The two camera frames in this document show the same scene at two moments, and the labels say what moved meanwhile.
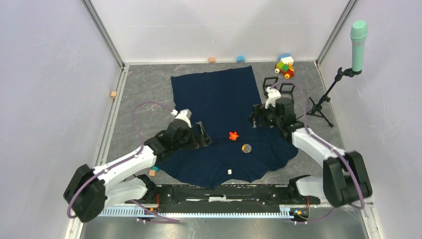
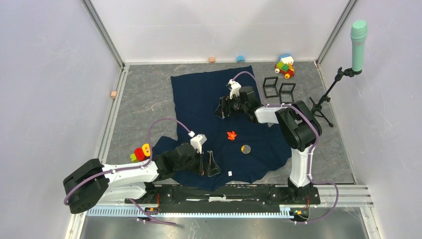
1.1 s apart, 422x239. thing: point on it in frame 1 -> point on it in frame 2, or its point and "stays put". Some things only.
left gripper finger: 205,135 -> 213,168
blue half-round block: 240,59 stays put
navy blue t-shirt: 222,102 stays put
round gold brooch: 246,148 stays put
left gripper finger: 205,141 -> 212,170
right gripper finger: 256,117 -> 223,109
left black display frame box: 264,84 stays put
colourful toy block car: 285,65 stays put
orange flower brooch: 233,135 stays put
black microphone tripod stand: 317,107 stays put
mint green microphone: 359,32 stays put
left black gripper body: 190,141 -> 193,164
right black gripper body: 269,118 -> 236,106
